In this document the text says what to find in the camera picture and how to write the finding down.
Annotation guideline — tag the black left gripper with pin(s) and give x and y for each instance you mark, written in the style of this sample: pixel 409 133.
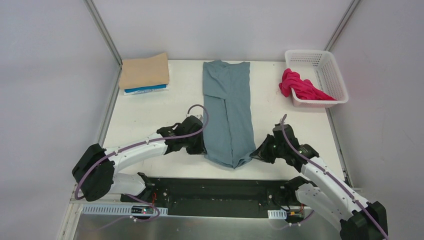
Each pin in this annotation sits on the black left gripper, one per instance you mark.
pixel 197 144

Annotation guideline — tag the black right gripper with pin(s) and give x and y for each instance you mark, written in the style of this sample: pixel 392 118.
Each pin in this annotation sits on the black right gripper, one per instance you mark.
pixel 263 151

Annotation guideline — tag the grey-blue t shirt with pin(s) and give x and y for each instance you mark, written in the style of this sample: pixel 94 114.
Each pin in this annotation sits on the grey-blue t shirt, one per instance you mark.
pixel 229 135

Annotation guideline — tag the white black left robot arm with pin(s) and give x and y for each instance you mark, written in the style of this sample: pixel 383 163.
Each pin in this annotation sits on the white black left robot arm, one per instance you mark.
pixel 99 170

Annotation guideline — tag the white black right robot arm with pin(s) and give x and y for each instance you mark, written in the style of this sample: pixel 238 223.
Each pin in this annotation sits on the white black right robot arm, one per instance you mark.
pixel 317 187

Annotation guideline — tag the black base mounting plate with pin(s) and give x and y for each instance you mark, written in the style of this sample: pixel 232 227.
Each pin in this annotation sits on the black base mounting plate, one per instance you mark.
pixel 223 198

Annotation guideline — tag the pink red t shirt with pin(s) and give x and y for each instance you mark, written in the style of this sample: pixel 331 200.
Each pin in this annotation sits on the pink red t shirt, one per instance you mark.
pixel 303 89

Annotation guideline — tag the right controller circuit board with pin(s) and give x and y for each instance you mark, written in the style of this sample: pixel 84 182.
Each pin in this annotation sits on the right controller circuit board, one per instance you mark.
pixel 295 215

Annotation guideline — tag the controller circuit board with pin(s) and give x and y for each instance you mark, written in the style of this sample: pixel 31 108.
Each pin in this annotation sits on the controller circuit board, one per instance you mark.
pixel 295 215
pixel 139 210

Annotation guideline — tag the folded blue white t shirt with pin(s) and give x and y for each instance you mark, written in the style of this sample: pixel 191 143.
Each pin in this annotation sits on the folded blue white t shirt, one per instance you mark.
pixel 145 89

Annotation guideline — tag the folded tan t shirt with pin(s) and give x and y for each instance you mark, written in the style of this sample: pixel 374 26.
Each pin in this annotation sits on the folded tan t shirt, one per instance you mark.
pixel 145 72

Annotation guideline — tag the left controller circuit board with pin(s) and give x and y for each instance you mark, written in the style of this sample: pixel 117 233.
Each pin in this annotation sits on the left controller circuit board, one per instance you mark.
pixel 139 210

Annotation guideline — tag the white plastic laundry basket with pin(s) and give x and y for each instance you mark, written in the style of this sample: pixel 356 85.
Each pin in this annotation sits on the white plastic laundry basket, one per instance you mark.
pixel 321 68

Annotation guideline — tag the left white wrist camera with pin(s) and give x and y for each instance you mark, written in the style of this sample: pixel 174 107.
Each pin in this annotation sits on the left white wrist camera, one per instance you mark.
pixel 200 117

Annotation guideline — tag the right aluminium frame post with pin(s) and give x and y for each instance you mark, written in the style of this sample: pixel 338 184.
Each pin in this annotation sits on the right aluminium frame post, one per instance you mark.
pixel 350 11

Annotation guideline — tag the aluminium frame post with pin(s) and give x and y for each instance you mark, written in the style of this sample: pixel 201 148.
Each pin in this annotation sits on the aluminium frame post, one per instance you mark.
pixel 350 11
pixel 101 26

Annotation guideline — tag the left aluminium frame post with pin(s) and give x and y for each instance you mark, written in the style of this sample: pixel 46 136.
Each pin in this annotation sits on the left aluminium frame post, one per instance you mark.
pixel 101 26

